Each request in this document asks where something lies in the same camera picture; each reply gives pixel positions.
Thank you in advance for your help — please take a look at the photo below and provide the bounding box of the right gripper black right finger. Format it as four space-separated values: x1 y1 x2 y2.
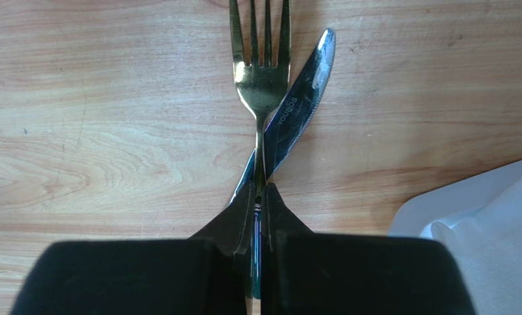
261 184 475 314

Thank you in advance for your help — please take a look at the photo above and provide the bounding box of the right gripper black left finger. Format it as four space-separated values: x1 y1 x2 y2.
11 182 255 314

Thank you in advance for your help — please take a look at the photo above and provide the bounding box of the black handled knife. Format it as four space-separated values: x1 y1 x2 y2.
227 28 337 206

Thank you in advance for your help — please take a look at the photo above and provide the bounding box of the white hanging cloth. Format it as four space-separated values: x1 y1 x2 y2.
431 177 522 314

